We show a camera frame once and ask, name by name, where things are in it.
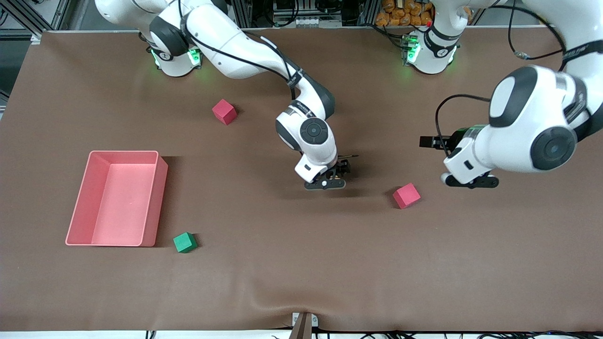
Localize pink plastic tray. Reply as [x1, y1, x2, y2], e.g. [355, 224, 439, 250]
[65, 150, 169, 248]

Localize orange packaged goods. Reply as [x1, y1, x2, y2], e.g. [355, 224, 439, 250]
[375, 0, 434, 27]

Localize green foam cube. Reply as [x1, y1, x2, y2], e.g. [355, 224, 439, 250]
[172, 232, 197, 254]

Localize pink foam cube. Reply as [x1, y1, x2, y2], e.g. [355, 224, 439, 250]
[212, 99, 237, 126]
[392, 183, 422, 210]

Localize aluminium frame post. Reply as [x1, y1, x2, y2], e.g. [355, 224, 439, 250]
[231, 0, 255, 28]
[358, 0, 380, 26]

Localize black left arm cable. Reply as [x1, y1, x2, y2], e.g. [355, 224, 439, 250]
[434, 0, 566, 151]

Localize brown wooden strip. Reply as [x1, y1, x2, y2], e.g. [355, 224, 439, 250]
[288, 313, 313, 339]

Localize brown table cover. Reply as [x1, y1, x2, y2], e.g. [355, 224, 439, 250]
[0, 26, 603, 332]

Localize aluminium frame profile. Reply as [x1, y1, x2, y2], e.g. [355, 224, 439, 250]
[0, 0, 71, 38]

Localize grey metal bracket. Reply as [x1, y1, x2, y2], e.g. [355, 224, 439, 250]
[292, 312, 319, 328]

